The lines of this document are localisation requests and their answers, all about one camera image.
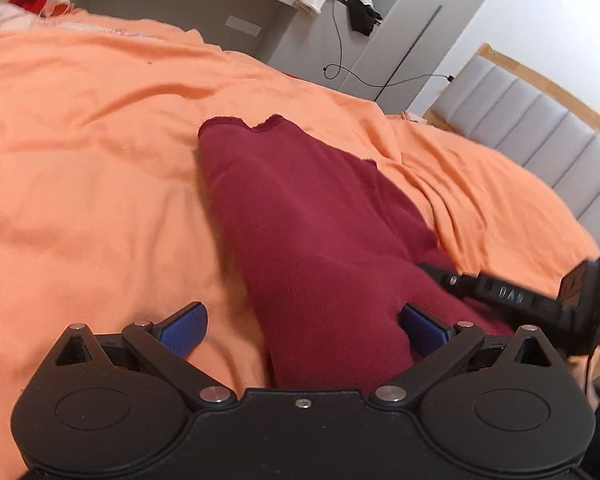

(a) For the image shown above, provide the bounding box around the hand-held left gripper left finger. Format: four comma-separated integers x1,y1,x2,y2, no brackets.
54,301,236,411

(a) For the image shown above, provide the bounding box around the orange bed sheet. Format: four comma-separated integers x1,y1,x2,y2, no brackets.
0,7,600,461

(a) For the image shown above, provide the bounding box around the black cable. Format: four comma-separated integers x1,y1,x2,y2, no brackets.
322,0,456,89

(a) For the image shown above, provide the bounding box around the maroon long-sleeved shirt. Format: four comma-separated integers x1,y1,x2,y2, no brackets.
197,114,519,394

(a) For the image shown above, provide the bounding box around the grey padded headboard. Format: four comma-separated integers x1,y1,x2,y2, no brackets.
432,52,600,257

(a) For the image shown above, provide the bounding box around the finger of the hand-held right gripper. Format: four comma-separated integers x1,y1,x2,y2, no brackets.
417,262,564,324

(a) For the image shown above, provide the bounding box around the wooden bed frame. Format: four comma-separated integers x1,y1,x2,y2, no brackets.
424,42,600,147

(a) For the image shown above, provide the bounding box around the black garment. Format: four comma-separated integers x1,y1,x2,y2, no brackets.
347,0,384,37

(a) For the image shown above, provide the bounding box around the white wall socket plate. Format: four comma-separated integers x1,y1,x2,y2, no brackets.
225,14,262,36

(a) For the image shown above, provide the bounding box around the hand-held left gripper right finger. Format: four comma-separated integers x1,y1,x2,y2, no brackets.
370,302,563,409

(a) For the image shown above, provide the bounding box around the pale pink lace cloth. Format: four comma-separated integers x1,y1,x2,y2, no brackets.
0,2,42,31

